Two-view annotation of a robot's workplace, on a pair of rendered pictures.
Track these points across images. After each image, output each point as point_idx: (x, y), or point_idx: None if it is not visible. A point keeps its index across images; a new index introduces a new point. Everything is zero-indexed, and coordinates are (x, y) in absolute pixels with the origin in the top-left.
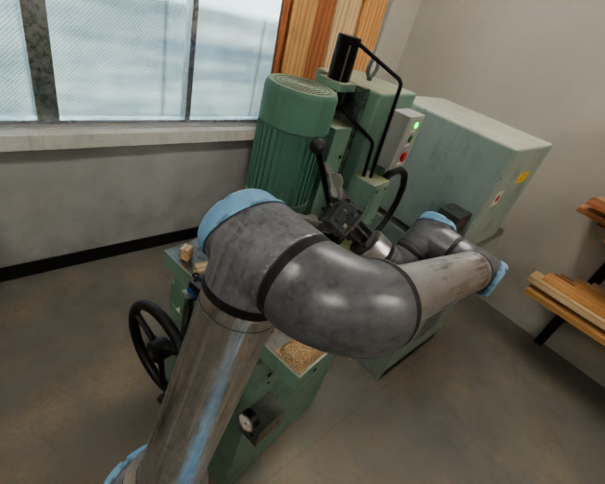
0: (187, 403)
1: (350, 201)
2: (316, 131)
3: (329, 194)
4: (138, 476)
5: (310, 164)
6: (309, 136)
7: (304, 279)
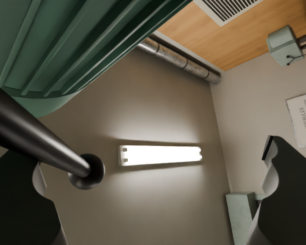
0: None
1: None
2: (25, 103)
3: (61, 225)
4: None
5: (28, 37)
6: (47, 97)
7: None
